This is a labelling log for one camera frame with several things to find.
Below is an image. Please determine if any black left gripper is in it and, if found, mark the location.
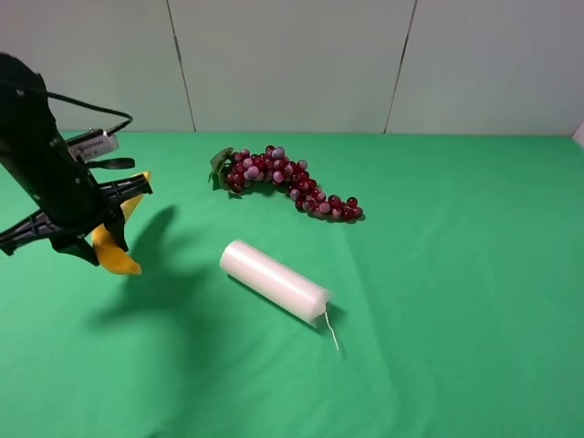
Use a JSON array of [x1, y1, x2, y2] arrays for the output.
[[0, 136, 152, 266]]

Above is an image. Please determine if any yellow banana with tape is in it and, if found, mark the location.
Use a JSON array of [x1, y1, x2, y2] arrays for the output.
[[91, 172, 151, 276]]

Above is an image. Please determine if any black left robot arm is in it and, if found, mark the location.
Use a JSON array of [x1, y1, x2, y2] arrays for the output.
[[1, 53, 152, 266]]

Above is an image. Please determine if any red grape bunch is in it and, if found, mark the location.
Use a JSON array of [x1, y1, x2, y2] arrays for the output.
[[209, 144, 365, 223]]

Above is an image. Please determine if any green tablecloth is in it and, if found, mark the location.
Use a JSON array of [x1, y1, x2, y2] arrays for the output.
[[1, 133, 583, 437]]

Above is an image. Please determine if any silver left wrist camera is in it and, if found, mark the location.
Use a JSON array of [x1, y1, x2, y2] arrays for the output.
[[66, 129, 119, 162]]

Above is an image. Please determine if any black left camera cable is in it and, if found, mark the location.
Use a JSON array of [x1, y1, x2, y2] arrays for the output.
[[45, 90, 137, 171]]

